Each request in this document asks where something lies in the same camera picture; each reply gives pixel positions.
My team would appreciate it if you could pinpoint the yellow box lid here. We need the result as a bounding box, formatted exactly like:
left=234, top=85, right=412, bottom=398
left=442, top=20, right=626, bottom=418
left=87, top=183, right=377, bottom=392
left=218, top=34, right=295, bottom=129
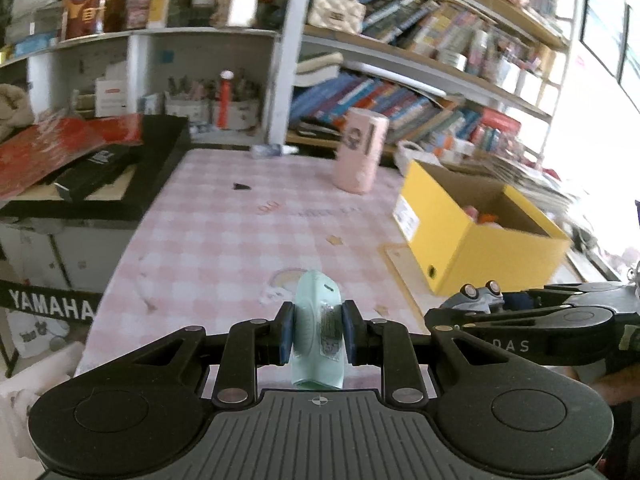
left=382, top=244, right=442, bottom=314

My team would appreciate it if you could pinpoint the beige handbag on shelf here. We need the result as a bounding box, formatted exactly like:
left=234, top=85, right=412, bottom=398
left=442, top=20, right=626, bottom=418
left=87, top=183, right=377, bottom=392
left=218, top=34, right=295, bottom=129
left=307, top=0, right=366, bottom=35

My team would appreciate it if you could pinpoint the small black cap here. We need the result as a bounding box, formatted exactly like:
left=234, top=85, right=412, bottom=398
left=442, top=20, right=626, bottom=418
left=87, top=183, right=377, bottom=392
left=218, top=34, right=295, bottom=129
left=233, top=182, right=252, bottom=191

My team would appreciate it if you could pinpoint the stack of newspapers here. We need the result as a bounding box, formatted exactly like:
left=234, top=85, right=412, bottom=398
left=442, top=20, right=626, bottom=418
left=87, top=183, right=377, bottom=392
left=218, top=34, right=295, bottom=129
left=462, top=154, right=575, bottom=214

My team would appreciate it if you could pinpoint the person's right hand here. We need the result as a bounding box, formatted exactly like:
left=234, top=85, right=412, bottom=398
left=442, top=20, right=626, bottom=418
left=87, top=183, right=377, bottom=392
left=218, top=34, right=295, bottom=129
left=590, top=365, right=640, bottom=406

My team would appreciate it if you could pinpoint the grey toy truck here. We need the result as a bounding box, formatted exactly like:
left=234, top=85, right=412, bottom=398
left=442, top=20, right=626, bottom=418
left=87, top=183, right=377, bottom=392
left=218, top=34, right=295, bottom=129
left=440, top=281, right=504, bottom=314

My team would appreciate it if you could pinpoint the mint green case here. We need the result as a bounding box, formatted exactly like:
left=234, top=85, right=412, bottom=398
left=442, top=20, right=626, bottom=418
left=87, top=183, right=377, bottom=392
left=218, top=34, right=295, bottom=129
left=290, top=271, right=346, bottom=389

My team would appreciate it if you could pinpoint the blue spray bottle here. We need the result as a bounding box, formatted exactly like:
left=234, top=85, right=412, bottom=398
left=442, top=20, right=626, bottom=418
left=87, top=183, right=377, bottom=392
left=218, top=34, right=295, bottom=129
left=250, top=144, right=299, bottom=159

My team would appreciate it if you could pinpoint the pink cartoon humidifier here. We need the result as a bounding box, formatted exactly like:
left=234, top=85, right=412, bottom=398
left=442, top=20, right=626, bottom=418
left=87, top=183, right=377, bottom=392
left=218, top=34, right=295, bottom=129
left=332, top=107, right=390, bottom=195

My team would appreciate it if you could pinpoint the white wooden bookshelf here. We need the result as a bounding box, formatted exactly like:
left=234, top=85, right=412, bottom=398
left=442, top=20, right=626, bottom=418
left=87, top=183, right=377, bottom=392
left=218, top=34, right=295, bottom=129
left=1, top=0, right=574, bottom=145

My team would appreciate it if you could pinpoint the yellow cardboard box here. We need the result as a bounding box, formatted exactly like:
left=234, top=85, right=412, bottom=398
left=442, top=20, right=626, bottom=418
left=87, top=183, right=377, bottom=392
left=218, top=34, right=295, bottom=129
left=393, top=160, right=570, bottom=296

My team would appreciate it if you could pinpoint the black keyboard case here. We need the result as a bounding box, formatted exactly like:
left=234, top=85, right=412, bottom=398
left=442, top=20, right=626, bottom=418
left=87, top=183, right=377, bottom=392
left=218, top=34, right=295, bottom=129
left=1, top=115, right=190, bottom=223

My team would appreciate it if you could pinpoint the pink plush chick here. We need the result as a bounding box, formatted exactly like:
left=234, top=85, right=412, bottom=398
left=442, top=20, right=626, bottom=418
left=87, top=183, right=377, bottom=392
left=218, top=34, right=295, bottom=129
left=462, top=205, right=499, bottom=226

